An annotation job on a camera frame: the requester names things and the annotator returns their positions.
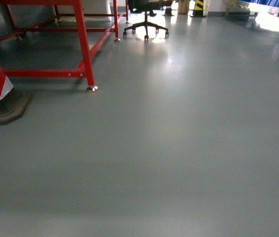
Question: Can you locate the red metal frame table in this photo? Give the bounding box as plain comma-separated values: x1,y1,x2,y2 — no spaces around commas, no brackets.
0,0,130,94

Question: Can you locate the black office chair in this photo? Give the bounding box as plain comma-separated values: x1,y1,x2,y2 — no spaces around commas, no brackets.
123,0,173,41

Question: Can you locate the yellow black striped post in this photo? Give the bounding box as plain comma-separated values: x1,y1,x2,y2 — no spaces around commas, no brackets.
190,0,206,18

